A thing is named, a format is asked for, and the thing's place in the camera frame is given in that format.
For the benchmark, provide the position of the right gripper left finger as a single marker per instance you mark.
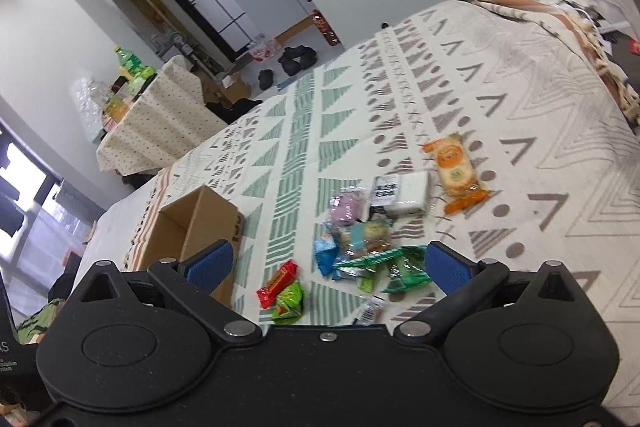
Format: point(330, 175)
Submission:
point(210, 267)

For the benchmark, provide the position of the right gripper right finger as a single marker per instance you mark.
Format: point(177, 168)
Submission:
point(448, 269)

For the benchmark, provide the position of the red chocolate bar packet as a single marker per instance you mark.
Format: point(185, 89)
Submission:
point(279, 280)

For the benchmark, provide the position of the teal banded biscuit packet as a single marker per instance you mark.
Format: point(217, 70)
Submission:
point(365, 238)

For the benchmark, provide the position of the blue snack packet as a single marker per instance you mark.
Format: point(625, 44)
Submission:
point(328, 250)

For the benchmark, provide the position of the green snack packet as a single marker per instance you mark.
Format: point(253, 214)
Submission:
point(289, 306)

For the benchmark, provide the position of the cardboard box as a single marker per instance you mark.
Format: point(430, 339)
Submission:
point(184, 227)

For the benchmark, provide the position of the orange rice cracker packet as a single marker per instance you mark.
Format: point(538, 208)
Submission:
point(457, 175)

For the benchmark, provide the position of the small silver candy packet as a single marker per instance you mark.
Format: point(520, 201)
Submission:
point(371, 312)

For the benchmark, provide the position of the black white cake packet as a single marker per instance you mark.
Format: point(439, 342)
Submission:
point(400, 194)

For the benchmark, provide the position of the purple mochi packet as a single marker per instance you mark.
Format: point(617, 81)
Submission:
point(346, 207)

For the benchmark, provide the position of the patterned bed blanket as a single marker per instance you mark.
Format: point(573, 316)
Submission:
point(500, 128)

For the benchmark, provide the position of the table with dotted cloth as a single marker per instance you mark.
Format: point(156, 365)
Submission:
point(168, 120)

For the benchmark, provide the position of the single black slipper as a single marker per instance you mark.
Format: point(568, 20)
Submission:
point(265, 79)

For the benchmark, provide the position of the green soda bottle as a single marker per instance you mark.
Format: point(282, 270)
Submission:
point(131, 66)

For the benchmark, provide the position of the red white plastic bag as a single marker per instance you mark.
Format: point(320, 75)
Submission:
point(262, 48)

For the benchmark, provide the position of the black shoes pile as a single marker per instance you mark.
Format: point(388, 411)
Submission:
point(298, 59)

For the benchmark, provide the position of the red snack canister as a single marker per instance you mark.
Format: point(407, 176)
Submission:
point(325, 28)

